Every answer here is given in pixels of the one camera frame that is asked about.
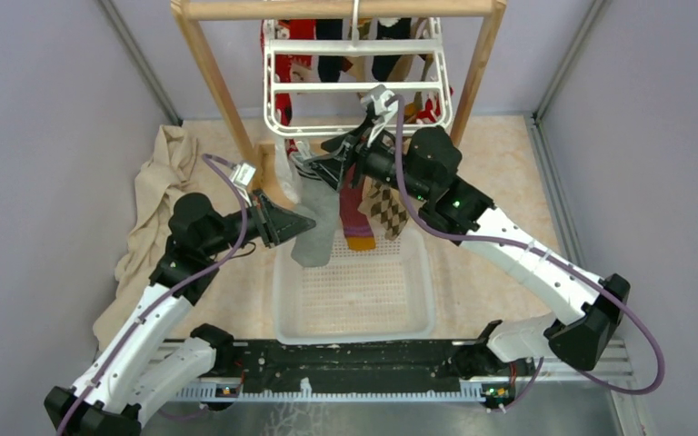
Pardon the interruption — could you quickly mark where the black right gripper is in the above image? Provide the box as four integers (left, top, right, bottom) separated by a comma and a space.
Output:
304, 114, 433, 203

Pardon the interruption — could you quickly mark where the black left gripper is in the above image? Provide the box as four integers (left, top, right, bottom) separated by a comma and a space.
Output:
202, 187, 316, 256

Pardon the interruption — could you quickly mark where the grey striped sock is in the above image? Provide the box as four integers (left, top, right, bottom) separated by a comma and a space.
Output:
291, 166, 339, 268

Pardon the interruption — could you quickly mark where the brown argyle sock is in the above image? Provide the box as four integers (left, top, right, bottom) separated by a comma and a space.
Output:
359, 181, 409, 241

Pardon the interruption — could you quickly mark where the white plastic clip hanger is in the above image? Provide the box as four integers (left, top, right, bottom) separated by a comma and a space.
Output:
264, 17, 454, 138

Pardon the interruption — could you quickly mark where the maroon purple sock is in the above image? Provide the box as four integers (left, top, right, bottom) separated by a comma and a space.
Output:
339, 166, 376, 252

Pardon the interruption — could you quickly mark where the white perforated plastic basket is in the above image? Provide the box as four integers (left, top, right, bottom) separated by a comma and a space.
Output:
272, 227, 436, 345

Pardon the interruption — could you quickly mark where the wooden hanger rack frame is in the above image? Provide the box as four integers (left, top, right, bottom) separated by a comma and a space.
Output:
170, 0, 508, 209

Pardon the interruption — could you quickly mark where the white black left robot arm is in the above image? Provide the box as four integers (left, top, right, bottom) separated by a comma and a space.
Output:
44, 191, 316, 435

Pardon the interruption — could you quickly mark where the tan brown sock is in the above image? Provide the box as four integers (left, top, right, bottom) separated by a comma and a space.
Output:
394, 53, 434, 123

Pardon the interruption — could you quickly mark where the red white striped sock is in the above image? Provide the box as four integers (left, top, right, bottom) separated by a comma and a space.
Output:
406, 91, 443, 124

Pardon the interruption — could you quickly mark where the red christmas sock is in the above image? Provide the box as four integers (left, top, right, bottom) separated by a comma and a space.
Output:
260, 19, 316, 126

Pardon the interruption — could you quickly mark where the beige crumpled cloth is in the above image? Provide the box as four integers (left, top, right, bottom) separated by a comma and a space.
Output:
93, 125, 198, 351

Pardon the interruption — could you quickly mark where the black santa belt sock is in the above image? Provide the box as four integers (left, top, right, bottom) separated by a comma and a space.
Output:
371, 17, 412, 82

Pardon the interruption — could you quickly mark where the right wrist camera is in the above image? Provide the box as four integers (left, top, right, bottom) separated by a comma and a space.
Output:
360, 84, 400, 146

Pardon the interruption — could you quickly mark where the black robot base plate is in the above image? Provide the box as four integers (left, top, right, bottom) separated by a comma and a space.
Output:
177, 338, 537, 397

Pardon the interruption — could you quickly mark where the white slotted cable duct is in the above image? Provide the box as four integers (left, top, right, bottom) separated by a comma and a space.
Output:
165, 379, 486, 403

